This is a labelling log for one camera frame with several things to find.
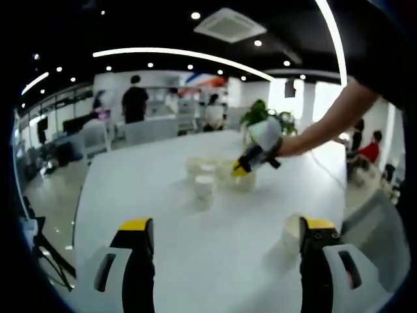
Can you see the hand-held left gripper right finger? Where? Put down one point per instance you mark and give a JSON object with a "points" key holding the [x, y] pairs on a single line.
{"points": [[325, 280]]}

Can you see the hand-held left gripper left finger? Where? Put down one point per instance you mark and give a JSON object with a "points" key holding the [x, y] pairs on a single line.
{"points": [[137, 277]]}

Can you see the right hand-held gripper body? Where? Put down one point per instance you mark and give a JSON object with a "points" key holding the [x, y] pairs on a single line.
{"points": [[268, 133]]}

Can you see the pile of paper cups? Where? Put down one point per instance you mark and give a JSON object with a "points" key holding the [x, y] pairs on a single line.
{"points": [[224, 176]]}

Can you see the white paper cup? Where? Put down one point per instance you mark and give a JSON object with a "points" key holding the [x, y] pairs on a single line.
{"points": [[204, 189], [290, 234]]}

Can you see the green potted plant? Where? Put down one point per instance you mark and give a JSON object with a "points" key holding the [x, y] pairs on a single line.
{"points": [[257, 112]]}

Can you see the white table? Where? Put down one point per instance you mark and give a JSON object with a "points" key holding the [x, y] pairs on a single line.
{"points": [[211, 244]]}

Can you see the black tripod stand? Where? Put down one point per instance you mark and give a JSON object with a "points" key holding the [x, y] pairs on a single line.
{"points": [[49, 254]]}

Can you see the grey office chair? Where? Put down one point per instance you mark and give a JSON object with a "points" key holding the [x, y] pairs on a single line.
{"points": [[150, 130], [94, 137]]}

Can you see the ceiling air conditioner unit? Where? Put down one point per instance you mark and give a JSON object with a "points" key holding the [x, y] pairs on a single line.
{"points": [[229, 25]]}

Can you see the person's black striped shirt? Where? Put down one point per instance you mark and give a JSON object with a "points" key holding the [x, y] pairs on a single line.
{"points": [[384, 49]]}

